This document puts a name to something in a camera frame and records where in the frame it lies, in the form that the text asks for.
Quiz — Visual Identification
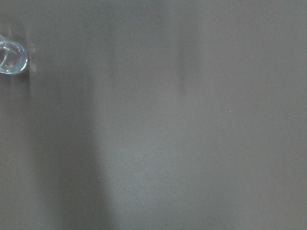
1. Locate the clear glass measuring cup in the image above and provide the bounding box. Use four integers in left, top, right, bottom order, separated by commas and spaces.
0, 35, 29, 75

